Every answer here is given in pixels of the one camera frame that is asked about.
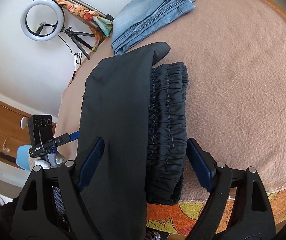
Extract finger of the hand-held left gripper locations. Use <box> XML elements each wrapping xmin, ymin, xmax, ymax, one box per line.
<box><xmin>54</xmin><ymin>131</ymin><xmax>80</xmax><ymax>147</ymax></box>

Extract folded blue jeans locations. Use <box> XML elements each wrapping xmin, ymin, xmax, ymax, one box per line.
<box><xmin>111</xmin><ymin>0</ymin><xmax>198</xmax><ymax>55</ymax></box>

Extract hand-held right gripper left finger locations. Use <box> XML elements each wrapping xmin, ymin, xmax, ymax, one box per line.
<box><xmin>12</xmin><ymin>136</ymin><xmax>106</xmax><ymax>240</ymax></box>

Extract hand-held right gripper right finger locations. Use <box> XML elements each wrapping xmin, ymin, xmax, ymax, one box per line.
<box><xmin>186</xmin><ymin>137</ymin><xmax>276</xmax><ymax>240</ymax></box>

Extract person's left hand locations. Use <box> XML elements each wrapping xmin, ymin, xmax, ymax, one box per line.
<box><xmin>35</xmin><ymin>152</ymin><xmax>66</xmax><ymax>170</ymax></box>

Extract silver metal stand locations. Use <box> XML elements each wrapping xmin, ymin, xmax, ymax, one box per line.
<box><xmin>62</xmin><ymin>0</ymin><xmax>115</xmax><ymax>22</ymax></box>

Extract orange floral bedsheet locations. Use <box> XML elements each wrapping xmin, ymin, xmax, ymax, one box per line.
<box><xmin>145</xmin><ymin>0</ymin><xmax>286</xmax><ymax>237</ymax></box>

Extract blue striped clothing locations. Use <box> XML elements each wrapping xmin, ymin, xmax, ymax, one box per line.
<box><xmin>52</xmin><ymin>185</ymin><xmax>71</xmax><ymax>230</ymax></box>

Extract white ring light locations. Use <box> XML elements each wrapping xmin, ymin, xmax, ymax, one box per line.
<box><xmin>20</xmin><ymin>0</ymin><xmax>65</xmax><ymax>41</ymax></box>

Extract light blue plastic object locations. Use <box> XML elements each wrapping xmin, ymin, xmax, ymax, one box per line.
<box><xmin>17</xmin><ymin>145</ymin><xmax>33</xmax><ymax>172</ymax></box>

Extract small black tripod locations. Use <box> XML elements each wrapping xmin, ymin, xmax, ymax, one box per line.
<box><xmin>63</xmin><ymin>26</ymin><xmax>95</xmax><ymax>60</ymax></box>

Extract teal green scarf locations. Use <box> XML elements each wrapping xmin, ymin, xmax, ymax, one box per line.
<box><xmin>97</xmin><ymin>17</ymin><xmax>113</xmax><ymax>37</ymax></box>

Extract dark grey pants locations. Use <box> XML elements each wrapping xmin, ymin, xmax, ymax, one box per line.
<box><xmin>78</xmin><ymin>42</ymin><xmax>189</xmax><ymax>240</ymax></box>

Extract thin black cable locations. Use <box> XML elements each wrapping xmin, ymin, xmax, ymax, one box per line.
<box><xmin>58</xmin><ymin>34</ymin><xmax>82</xmax><ymax>85</ymax></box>

